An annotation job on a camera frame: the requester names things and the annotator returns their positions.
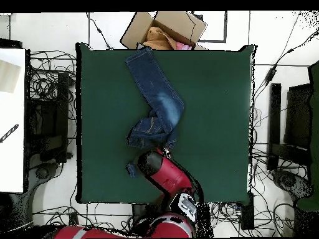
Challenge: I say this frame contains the blue denim jeans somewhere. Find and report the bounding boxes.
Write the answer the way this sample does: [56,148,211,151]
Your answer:
[125,46,186,179]

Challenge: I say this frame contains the black flat panel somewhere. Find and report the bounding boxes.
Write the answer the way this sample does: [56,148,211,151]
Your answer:
[283,83,313,150]

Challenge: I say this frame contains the dark green table cloth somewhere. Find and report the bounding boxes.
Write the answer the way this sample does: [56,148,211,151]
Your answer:
[75,42,257,205]

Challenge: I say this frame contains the pink cloth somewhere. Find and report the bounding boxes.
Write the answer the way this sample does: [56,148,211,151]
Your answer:
[175,41,194,50]

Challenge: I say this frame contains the orange towel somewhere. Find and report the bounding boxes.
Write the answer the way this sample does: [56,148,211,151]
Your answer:
[142,26,176,50]

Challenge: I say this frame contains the black metal stand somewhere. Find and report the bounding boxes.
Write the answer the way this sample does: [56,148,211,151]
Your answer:
[24,72,71,164]

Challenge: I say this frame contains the brown cardboard box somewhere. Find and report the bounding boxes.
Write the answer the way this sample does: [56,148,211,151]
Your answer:
[120,11,207,50]

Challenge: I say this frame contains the black upright bar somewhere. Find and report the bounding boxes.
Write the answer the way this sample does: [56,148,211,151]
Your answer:
[267,83,282,172]

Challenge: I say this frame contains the slim black power strip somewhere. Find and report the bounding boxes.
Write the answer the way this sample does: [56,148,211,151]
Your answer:
[69,211,81,226]

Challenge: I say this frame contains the grey chair base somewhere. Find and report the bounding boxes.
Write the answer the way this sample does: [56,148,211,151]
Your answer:
[29,161,60,192]

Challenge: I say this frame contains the black ribbed strip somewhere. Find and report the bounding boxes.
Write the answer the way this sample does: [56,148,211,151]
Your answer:
[0,123,20,144]

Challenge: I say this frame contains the white desk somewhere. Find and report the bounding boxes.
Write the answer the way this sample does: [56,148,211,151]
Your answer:
[0,48,26,193]

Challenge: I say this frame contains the beige box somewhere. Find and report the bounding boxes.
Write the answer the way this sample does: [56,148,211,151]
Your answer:
[0,59,21,94]

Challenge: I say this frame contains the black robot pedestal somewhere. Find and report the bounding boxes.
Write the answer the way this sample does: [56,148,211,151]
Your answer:
[131,203,163,225]

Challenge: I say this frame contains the tangled black cables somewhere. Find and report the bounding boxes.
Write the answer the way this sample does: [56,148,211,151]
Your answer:
[27,50,77,121]
[32,204,133,231]
[209,202,244,238]

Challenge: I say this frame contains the black cable with inline switch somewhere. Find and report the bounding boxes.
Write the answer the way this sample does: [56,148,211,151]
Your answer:
[85,11,113,50]

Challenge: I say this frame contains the black power adapter cable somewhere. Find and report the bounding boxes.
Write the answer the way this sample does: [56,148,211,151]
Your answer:
[252,29,319,105]

